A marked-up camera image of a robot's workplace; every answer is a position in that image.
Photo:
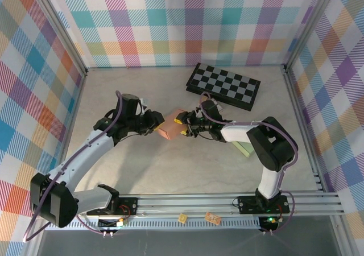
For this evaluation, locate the orange paper box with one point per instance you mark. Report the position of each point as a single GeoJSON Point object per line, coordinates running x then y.
{"type": "Point", "coordinates": [170, 128]}

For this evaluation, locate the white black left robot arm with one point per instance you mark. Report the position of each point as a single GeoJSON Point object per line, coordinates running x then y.
{"type": "Point", "coordinates": [82, 150]}

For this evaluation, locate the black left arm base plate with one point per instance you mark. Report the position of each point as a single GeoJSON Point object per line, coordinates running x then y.
{"type": "Point", "coordinates": [130, 201]}

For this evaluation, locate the black grey chessboard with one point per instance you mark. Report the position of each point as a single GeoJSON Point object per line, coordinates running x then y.
{"type": "Point", "coordinates": [227, 82]}

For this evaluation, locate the aluminium frame side rail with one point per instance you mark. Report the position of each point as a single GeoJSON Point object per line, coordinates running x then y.
{"type": "Point", "coordinates": [295, 102]}
{"type": "Point", "coordinates": [77, 96]}

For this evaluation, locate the small square wooden tile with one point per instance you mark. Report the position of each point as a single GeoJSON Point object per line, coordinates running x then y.
{"type": "Point", "coordinates": [182, 218]}

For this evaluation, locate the light green paper box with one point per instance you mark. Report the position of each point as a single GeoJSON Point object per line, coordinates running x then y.
{"type": "Point", "coordinates": [243, 149]}

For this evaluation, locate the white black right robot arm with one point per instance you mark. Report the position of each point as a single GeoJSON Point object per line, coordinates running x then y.
{"type": "Point", "coordinates": [236, 132]}

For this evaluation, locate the black connector board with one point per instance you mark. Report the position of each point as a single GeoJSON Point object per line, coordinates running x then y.
{"type": "Point", "coordinates": [268, 224]}
{"type": "Point", "coordinates": [109, 224]}

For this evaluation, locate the aluminium frame cross rail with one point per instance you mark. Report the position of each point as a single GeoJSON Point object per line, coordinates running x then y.
{"type": "Point", "coordinates": [185, 203]}

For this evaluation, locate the aluminium frame corner post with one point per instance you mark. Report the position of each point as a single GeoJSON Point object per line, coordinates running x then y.
{"type": "Point", "coordinates": [60, 28]}
{"type": "Point", "coordinates": [310, 25]}

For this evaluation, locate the small orange printed card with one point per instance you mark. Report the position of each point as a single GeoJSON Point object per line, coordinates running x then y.
{"type": "Point", "coordinates": [212, 218]}

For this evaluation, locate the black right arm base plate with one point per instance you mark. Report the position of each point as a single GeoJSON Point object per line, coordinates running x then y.
{"type": "Point", "coordinates": [247, 204]}

